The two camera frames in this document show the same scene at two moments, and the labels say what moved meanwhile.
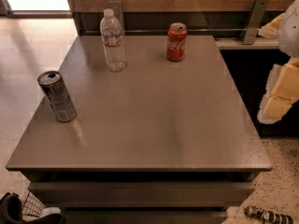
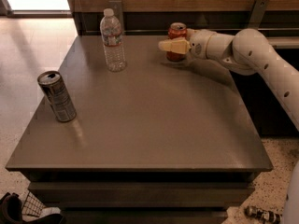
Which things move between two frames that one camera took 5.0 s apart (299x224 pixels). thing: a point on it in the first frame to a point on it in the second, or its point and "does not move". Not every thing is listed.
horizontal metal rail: [167, 30] does not move
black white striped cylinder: [268, 217] does not move
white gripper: [290, 32] to [198, 42]
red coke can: [177, 42] does not move
